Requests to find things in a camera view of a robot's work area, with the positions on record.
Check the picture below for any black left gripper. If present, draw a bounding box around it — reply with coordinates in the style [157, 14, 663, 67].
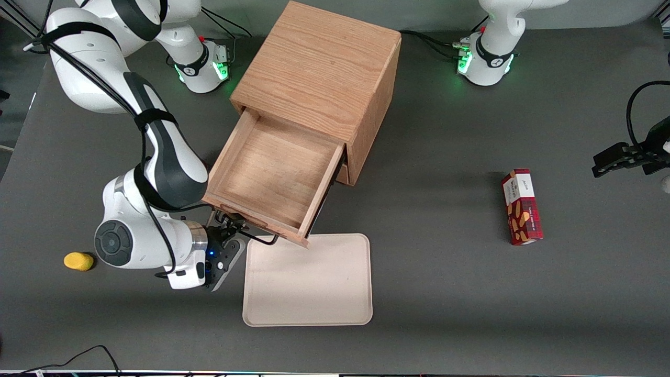
[592, 116, 670, 178]

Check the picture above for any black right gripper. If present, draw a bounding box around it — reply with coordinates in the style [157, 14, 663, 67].
[202, 209, 248, 292]

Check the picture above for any black metal drawer handle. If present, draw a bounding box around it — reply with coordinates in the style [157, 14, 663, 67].
[242, 230, 281, 246]

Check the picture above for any wooden drawer cabinet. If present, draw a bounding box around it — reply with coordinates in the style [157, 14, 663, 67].
[230, 0, 403, 186]

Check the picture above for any beige rectangular tray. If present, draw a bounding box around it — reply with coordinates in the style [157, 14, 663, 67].
[242, 233, 373, 327]

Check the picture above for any red cookie box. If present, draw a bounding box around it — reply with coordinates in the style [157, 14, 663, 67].
[500, 168, 544, 246]

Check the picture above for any yellow lemon-shaped object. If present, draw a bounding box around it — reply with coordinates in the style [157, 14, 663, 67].
[63, 252, 95, 272]

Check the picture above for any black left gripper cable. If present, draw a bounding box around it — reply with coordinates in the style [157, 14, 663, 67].
[626, 80, 670, 150]

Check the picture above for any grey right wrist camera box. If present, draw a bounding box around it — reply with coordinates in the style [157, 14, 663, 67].
[167, 250, 208, 290]

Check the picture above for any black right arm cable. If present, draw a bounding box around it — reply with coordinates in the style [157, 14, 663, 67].
[24, 0, 181, 279]

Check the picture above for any black cable at table edge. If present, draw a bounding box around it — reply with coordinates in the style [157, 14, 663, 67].
[0, 345, 122, 377]

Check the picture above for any black right base cable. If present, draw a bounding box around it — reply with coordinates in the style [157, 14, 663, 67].
[200, 6, 253, 40]

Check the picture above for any black base cable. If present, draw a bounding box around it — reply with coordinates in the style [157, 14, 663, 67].
[400, 30, 464, 59]
[200, 6, 253, 40]

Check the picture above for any black left base cable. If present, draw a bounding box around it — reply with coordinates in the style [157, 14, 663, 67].
[400, 30, 464, 59]

